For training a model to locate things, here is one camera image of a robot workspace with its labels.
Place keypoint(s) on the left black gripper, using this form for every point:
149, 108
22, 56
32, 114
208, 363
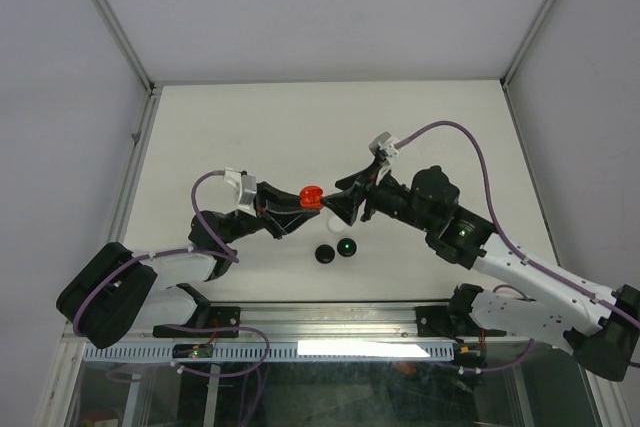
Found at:
268, 197

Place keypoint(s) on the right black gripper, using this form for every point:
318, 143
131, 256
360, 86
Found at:
357, 188

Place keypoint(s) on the orange earbud case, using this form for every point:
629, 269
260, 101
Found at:
310, 197

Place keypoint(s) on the white earbud case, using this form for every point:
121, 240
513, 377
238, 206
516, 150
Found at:
336, 225

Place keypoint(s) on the black earbud case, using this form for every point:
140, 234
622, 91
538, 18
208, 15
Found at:
325, 254
346, 247

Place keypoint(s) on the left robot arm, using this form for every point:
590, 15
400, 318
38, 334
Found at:
120, 289

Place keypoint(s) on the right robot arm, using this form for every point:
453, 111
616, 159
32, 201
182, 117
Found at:
596, 324

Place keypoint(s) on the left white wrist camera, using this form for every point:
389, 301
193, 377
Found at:
245, 189

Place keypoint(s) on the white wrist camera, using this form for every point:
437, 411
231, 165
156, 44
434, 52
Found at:
385, 151
245, 189

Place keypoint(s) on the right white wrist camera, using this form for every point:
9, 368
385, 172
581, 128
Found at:
385, 151

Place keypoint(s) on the aluminium mounting rail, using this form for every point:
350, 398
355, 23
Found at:
286, 321

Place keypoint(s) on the white slotted cable duct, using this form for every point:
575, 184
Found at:
303, 351

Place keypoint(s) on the left aluminium frame post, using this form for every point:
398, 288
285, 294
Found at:
123, 43

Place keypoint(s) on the aluminium frame post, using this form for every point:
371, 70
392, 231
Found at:
123, 43
526, 44

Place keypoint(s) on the right aluminium frame post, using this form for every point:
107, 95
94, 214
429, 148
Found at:
526, 44

